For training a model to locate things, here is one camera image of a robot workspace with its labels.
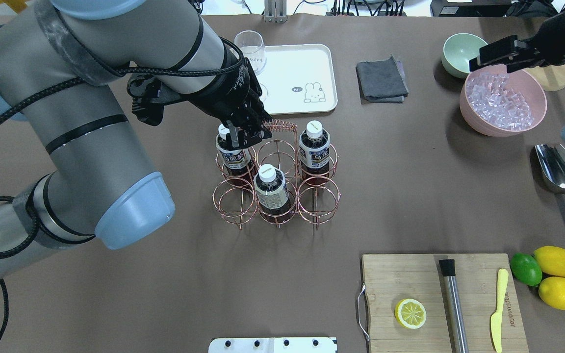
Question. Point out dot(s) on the yellow lemon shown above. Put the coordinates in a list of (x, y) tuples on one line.
[(551, 260), (551, 291)]

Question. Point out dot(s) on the bamboo cutting board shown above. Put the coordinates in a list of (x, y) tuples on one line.
[(390, 278)]

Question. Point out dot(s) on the green lime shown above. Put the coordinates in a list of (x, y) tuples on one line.
[(526, 269)]

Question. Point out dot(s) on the copper wire bottle basket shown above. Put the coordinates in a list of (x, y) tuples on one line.
[(317, 204)]

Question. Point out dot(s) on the white rabbit serving tray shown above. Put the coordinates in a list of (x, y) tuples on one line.
[(298, 79)]

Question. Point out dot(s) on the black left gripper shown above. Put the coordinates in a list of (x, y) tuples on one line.
[(222, 96)]

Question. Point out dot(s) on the pink bowl of ice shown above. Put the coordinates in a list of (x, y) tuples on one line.
[(496, 103)]

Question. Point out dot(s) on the mint green bowl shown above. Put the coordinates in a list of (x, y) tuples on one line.
[(458, 50)]

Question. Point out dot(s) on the steel ice scoop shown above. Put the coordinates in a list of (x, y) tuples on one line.
[(552, 163)]

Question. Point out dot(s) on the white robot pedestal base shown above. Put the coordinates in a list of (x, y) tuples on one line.
[(274, 345)]

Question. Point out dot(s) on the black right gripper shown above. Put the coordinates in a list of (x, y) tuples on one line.
[(558, 43)]

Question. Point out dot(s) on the tea bottle white cap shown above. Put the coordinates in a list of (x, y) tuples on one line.
[(315, 153)]

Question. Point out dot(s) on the steel muddler black tip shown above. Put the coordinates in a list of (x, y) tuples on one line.
[(449, 274)]

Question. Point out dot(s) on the folded grey cloth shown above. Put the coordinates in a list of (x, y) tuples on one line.
[(382, 81)]

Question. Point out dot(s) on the yellow lemon upper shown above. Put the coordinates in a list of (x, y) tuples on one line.
[(551, 260)]

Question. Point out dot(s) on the yellow plastic knife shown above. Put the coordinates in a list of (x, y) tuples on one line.
[(495, 321)]

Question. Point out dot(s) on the wooden cup tree stand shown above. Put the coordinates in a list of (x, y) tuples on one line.
[(550, 78)]

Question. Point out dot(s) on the half lemon slice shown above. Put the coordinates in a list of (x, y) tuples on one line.
[(410, 313)]

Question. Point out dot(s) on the yellow lemon lower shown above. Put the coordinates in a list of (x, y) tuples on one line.
[(551, 291)]

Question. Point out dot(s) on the clear wine glass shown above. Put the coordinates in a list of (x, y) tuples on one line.
[(252, 45)]

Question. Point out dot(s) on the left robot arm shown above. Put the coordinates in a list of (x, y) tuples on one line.
[(57, 59)]

